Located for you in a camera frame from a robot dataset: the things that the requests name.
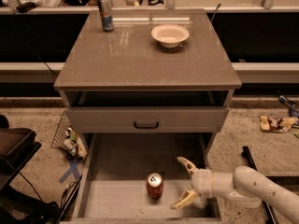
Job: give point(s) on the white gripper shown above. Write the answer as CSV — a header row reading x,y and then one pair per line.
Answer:
x,y
202,183

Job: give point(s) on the orange soda can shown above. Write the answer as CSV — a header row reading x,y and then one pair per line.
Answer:
x,y
155,186

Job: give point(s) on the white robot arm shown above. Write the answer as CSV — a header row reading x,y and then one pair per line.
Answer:
x,y
245,187

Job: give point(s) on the open grey middle drawer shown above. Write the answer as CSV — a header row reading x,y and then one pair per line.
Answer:
x,y
113,185

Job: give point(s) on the grey drawer cabinet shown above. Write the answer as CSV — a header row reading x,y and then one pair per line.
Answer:
x,y
128,68

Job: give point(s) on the small can on floor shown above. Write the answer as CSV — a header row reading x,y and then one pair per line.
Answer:
x,y
287,102

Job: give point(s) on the tall blue energy drink can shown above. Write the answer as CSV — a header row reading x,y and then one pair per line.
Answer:
x,y
105,10

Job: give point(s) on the black metal pole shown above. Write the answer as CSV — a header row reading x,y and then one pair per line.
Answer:
x,y
272,219

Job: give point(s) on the snack bag on floor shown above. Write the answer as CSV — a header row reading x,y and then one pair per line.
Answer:
x,y
276,125

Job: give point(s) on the blue tape cross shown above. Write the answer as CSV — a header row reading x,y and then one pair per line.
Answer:
x,y
72,170

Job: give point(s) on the white paper bowl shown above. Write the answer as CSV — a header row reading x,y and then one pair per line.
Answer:
x,y
170,35

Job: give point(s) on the closed top drawer with handle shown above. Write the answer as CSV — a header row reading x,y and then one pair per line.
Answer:
x,y
146,120

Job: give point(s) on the wire mesh basket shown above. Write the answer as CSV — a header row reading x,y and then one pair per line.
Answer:
x,y
66,140

